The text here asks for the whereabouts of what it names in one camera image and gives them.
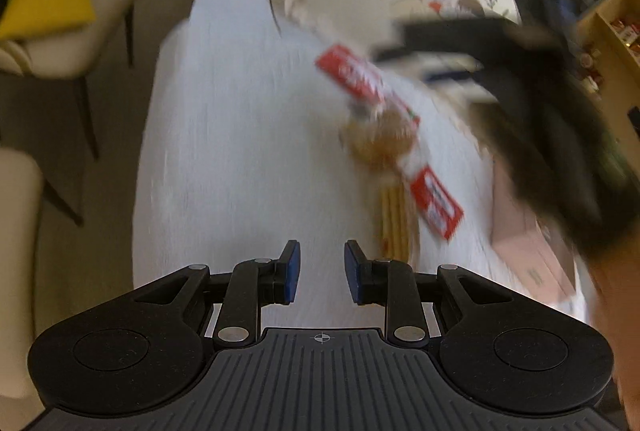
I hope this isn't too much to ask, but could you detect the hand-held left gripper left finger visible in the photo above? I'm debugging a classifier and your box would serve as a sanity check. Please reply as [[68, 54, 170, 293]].
[[132, 238, 304, 353]]

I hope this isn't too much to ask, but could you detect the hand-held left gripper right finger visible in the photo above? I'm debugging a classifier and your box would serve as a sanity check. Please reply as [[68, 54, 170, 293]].
[[343, 238, 512, 353]]

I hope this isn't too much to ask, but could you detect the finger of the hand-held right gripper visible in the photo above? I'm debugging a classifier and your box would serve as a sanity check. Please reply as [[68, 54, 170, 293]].
[[392, 17, 526, 46], [374, 46, 488, 69]]

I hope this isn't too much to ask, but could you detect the clear cracker packet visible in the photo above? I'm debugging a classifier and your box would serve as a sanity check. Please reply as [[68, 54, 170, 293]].
[[372, 183, 422, 262]]

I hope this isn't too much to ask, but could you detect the long red snack packet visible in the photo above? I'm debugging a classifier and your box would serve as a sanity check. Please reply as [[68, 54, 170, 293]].
[[314, 42, 466, 243]]

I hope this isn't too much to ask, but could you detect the pink cardboard box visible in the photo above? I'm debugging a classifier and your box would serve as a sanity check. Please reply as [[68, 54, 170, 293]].
[[487, 156, 582, 312]]

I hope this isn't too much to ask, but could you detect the wooden shelf unit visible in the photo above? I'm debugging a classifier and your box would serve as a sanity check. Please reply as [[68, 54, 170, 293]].
[[575, 0, 640, 152]]

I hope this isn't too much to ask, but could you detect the white textured tablecloth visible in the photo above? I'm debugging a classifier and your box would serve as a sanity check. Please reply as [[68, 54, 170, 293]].
[[132, 16, 587, 327]]

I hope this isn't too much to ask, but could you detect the beige dining chair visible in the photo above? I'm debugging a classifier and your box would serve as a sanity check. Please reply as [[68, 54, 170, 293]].
[[0, 0, 139, 162], [0, 146, 87, 403]]

